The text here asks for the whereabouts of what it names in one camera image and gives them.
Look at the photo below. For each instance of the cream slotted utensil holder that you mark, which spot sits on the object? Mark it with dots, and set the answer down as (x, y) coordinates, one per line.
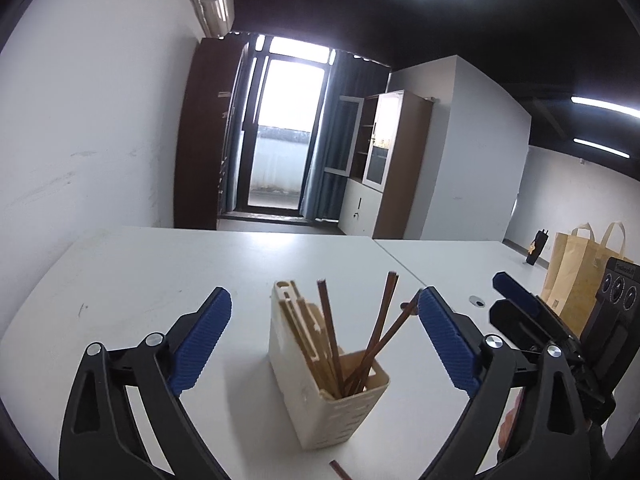
(320, 410)

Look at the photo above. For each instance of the glass balcony door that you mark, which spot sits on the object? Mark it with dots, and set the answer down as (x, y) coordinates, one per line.
(285, 110)

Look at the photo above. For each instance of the dark blue curtain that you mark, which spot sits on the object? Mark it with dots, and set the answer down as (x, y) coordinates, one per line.
(325, 160)

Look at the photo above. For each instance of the dark brown tall cabinet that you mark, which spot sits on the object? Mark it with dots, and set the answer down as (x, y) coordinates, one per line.
(200, 135)

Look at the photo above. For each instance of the long ceiling light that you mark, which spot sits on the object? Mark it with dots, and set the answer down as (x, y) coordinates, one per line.
(605, 106)
(600, 146)

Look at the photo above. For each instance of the dark brown chopstick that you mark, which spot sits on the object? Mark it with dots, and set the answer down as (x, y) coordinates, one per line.
(342, 471)

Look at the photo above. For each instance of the group of mixed wooden chopsticks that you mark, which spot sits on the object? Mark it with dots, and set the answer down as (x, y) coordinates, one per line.
(330, 330)

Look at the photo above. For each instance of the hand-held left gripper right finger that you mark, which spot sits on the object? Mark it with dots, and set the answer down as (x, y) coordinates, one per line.
(450, 345)

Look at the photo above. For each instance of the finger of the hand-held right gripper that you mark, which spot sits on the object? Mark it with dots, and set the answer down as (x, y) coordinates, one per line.
(515, 290)
(515, 322)

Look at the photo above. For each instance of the brown paper bag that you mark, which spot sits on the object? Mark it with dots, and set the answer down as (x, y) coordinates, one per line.
(562, 270)
(582, 290)

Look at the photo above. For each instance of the brown cabinet with glass doors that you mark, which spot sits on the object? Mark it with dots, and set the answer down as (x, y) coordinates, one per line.
(400, 170)

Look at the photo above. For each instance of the small black bag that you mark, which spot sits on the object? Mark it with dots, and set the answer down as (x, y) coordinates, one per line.
(536, 250)

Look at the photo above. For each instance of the person's right hand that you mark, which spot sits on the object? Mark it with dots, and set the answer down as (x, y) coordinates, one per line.
(510, 425)

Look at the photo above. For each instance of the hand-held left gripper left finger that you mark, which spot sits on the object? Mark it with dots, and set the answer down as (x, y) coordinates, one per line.
(202, 340)

